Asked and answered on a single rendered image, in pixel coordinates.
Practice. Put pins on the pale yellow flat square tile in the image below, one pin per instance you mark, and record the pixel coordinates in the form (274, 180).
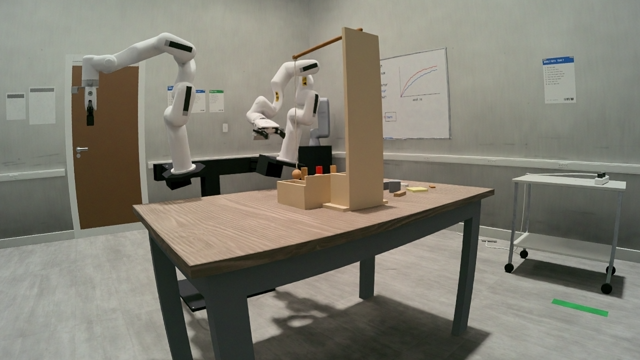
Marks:
(417, 189)

